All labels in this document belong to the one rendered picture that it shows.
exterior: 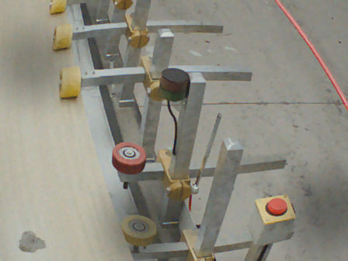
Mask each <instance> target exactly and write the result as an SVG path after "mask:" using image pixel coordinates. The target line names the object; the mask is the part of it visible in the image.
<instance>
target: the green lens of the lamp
mask: <svg viewBox="0 0 348 261"><path fill-rule="evenodd" d="M187 89H188V88H187ZM187 89H185V90H184V91H182V92H169V91H167V90H165V89H163V88H162V87H161V86H160V84H159V85H158V95H159V96H160V97H161V98H163V99H166V100H168V101H172V102H178V101H181V100H183V99H185V98H186V93H187Z"/></svg>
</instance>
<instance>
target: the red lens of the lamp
mask: <svg viewBox="0 0 348 261"><path fill-rule="evenodd" d="M166 69H167V68H166ZM164 70H165V69H164ZM164 70H163V71H164ZM163 71H162V73H163ZM162 73H161V76H160V81H159V84H160V86H161V87H162V88H164V89H167V90H168V91H171V92H182V91H184V90H185V89H187V88H188V85H189V81H190V75H189V74H188V73H187V72H186V71H185V73H187V74H188V75H189V79H188V80H187V81H184V82H180V83H176V82H170V81H168V80H165V78H163V75H162Z"/></svg>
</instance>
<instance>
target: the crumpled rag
mask: <svg viewBox="0 0 348 261"><path fill-rule="evenodd" d="M21 236H22V238H21V239H20V240H19V246H18V247H20V248H21V250H22V251H29V252H34V251H35V250H36V249H44V248H46V244H45V242H46V241H44V240H43V239H41V238H39V237H37V236H36V233H35V232H34V231H31V230H29V231H24V232H23V233H22V234H21Z"/></svg>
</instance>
